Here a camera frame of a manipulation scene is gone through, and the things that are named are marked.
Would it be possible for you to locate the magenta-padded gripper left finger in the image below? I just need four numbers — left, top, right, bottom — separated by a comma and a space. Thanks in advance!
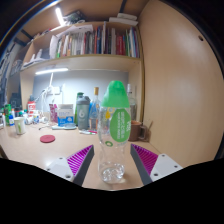
45, 144, 96, 187

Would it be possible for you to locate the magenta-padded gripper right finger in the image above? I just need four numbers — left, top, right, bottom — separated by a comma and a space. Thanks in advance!
130, 143, 184, 186

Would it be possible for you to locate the clear bottle with green cap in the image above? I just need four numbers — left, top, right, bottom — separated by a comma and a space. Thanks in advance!
97, 80, 132, 184

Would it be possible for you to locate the white tube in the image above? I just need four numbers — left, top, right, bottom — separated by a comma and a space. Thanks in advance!
79, 129, 98, 136

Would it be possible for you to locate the brown mug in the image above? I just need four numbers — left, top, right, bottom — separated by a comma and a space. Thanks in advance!
128, 120, 149, 142

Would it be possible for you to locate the light blue hairbrush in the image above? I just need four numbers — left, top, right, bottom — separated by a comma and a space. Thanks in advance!
51, 123, 78, 131

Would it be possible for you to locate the flat round red coaster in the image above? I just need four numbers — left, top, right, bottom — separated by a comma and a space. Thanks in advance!
39, 134, 56, 144

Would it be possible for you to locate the grey shaker bottle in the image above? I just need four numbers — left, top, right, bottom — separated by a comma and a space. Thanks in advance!
76, 95, 91, 131

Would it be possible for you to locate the white and blue box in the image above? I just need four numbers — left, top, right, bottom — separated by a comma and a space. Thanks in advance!
56, 103, 75, 127

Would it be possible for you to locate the clear bottle with gold cap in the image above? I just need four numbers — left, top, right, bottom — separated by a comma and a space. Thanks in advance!
89, 86, 101, 131

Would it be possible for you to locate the magenta packet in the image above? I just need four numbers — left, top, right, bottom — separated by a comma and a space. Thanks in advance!
49, 103, 59, 124

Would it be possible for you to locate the tall clear glass bottle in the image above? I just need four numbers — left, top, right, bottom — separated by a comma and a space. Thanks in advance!
126, 83, 138, 123

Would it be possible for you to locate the dark green bottle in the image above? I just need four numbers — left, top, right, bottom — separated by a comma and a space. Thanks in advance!
74, 91, 84, 126

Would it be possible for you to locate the red and white canister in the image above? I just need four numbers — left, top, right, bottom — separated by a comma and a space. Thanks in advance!
27, 100, 37, 116

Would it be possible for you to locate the white bottle with blue cap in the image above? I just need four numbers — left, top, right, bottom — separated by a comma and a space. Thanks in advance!
8, 114, 16, 127

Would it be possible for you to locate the small bright green bottle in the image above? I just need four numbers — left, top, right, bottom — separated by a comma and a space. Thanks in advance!
3, 103, 13, 126

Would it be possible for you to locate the ceiling tube light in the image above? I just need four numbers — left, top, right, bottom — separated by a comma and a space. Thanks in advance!
54, 7, 66, 27

